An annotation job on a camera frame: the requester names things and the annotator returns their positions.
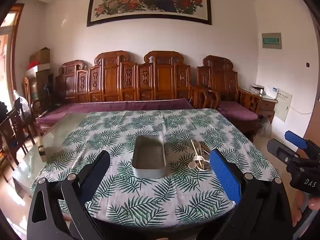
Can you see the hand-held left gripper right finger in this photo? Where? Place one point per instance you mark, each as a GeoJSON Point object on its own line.
{"type": "Point", "coordinates": [225, 175]}

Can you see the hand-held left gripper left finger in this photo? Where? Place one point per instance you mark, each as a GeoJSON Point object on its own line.
{"type": "Point", "coordinates": [97, 175]}

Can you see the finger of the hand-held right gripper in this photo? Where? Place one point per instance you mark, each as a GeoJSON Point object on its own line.
{"type": "Point", "coordinates": [296, 140]}
{"type": "Point", "coordinates": [280, 148]}

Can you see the white fork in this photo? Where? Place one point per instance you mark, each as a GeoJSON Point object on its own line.
{"type": "Point", "coordinates": [201, 158]}

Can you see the white spoon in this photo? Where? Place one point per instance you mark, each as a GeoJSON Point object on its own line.
{"type": "Point", "coordinates": [192, 165]}

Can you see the grey metal tray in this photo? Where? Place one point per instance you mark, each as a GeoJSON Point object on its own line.
{"type": "Point", "coordinates": [147, 155]}

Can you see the person's right hand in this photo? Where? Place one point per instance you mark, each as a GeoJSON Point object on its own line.
{"type": "Point", "coordinates": [298, 210]}

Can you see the grey fluffy object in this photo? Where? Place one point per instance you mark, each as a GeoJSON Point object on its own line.
{"type": "Point", "coordinates": [265, 126]}

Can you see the wooden side table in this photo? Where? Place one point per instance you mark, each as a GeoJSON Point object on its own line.
{"type": "Point", "coordinates": [267, 105]}

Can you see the white telephone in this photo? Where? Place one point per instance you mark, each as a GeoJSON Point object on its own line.
{"type": "Point", "coordinates": [272, 92]}

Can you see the purple armchair cushion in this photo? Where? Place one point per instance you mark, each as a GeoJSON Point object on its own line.
{"type": "Point", "coordinates": [237, 110]}

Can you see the leaf print tablecloth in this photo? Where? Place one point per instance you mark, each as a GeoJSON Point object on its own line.
{"type": "Point", "coordinates": [150, 200]}

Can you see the beige and black block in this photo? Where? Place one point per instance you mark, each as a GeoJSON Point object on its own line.
{"type": "Point", "coordinates": [42, 152]}

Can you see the white grey tabletop device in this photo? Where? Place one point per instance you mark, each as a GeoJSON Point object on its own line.
{"type": "Point", "coordinates": [257, 88]}

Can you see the long purple sofa cushion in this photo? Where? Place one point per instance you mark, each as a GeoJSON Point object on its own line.
{"type": "Point", "coordinates": [112, 105]}

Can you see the carved wooden armchair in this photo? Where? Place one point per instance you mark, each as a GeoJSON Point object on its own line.
{"type": "Point", "coordinates": [217, 77]}

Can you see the carved wooden sofa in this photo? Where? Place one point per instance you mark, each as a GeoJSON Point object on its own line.
{"type": "Point", "coordinates": [112, 80]}

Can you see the dark wooden chair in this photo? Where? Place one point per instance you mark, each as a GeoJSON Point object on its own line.
{"type": "Point", "coordinates": [12, 130]}

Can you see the clear plastic bag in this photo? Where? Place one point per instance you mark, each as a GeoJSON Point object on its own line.
{"type": "Point", "coordinates": [22, 102]}

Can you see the dark wooden cabinet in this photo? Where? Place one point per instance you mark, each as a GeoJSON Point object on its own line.
{"type": "Point", "coordinates": [43, 85]}

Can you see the white cardboard box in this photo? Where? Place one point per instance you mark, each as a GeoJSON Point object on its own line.
{"type": "Point", "coordinates": [37, 70]}

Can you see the brown cardboard box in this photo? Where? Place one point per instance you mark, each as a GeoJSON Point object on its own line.
{"type": "Point", "coordinates": [41, 55]}

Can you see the framed flower painting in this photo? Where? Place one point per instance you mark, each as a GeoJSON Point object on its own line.
{"type": "Point", "coordinates": [150, 0]}

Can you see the white wall distribution box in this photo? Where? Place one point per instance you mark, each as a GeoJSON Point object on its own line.
{"type": "Point", "coordinates": [283, 105]}

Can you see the grey green wall panel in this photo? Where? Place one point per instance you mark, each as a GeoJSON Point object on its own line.
{"type": "Point", "coordinates": [272, 40]}

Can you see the wooden door frame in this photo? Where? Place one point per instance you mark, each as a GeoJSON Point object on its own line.
{"type": "Point", "coordinates": [15, 42]}

